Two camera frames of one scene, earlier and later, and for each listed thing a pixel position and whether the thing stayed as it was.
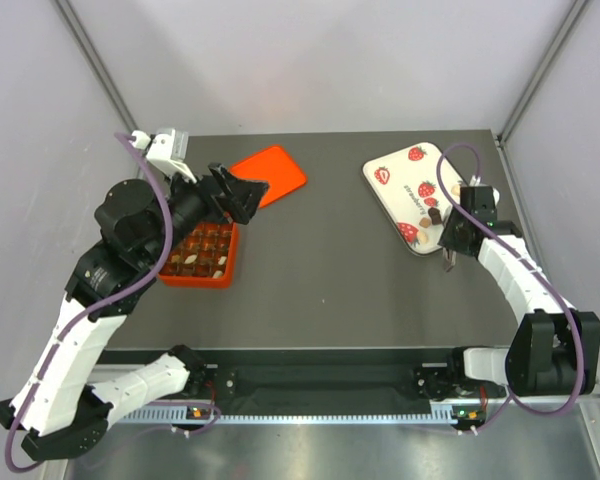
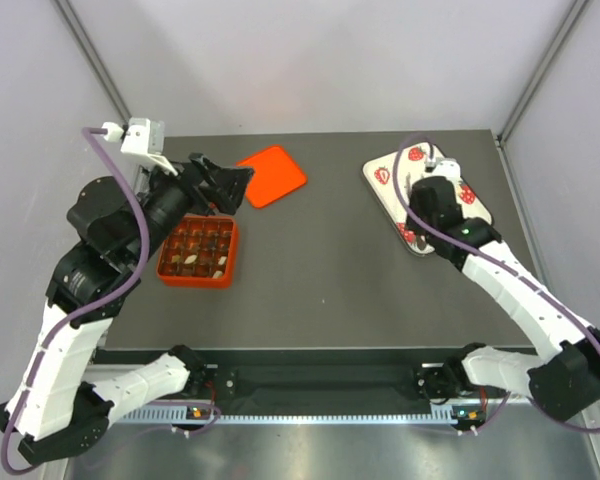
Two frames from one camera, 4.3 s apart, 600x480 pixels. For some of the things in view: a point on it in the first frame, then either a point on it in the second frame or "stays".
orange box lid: x=274 y=166 stays
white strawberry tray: x=407 y=186 stays
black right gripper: x=448 y=240 → x=414 y=204
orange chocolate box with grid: x=205 y=257 stays
